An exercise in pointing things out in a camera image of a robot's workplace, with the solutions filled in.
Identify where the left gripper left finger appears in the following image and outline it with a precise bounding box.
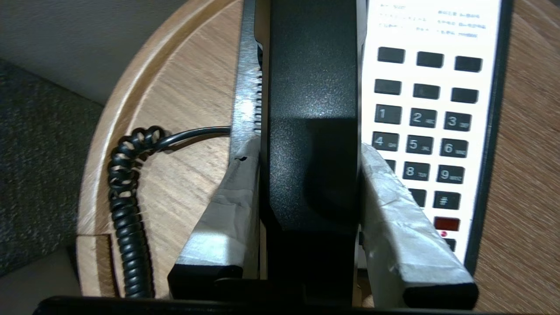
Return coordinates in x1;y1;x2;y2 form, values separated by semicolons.
168;133;262;301

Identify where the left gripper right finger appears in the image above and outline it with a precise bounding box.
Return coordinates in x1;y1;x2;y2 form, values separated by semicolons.
360;142;479;310

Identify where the black phone handset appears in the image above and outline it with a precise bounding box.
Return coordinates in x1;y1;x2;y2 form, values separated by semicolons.
259;0;362;307

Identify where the black and white desk phone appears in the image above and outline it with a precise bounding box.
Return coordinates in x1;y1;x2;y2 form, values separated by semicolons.
227;0;513;280

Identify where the round wooden side table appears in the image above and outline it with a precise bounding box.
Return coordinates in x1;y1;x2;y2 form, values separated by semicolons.
76;0;560;314

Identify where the black coiled phone cord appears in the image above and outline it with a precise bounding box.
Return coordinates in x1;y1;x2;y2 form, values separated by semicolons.
108;126;232;299

